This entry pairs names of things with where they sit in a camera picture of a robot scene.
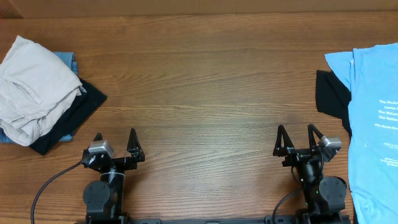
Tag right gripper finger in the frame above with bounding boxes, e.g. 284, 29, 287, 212
307, 124, 323, 149
273, 124, 294, 157

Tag beige khaki shorts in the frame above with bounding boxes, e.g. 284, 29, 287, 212
1, 35, 86, 146

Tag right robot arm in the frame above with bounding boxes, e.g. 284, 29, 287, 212
271, 124, 351, 223

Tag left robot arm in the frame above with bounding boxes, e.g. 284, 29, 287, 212
81, 129, 145, 223

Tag black garment right pile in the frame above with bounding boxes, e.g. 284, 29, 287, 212
315, 70, 352, 138

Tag folded black garment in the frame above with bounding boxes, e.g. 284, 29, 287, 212
29, 79, 107, 155

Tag light blue t-shirt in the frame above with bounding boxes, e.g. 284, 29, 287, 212
325, 44, 397, 223

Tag folded blue denim jeans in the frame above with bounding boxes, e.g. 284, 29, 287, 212
1, 52, 78, 144

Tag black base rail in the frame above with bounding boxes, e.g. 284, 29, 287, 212
78, 215, 351, 224

